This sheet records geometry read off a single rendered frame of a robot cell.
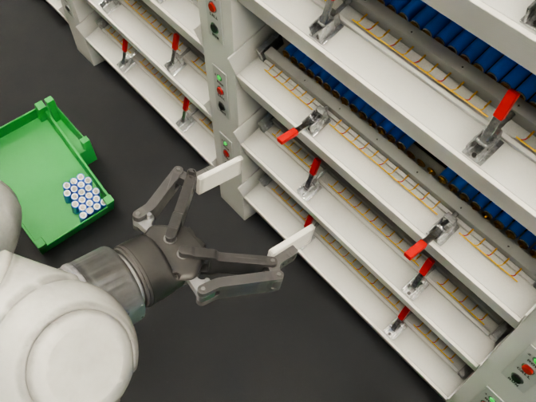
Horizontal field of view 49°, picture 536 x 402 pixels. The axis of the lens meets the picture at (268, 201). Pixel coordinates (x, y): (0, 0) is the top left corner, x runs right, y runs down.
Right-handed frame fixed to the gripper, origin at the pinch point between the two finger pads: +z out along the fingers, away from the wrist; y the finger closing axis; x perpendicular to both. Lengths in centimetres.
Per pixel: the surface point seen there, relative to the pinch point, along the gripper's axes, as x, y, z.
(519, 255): -3.6, 24.3, 25.1
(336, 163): -8.9, -4.7, 20.6
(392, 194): -7.7, 5.2, 22.5
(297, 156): -24.1, -19.0, 29.2
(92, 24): -43, -100, 31
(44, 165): -56, -71, 0
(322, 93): -3.5, -14.4, 25.2
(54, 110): -56, -88, 12
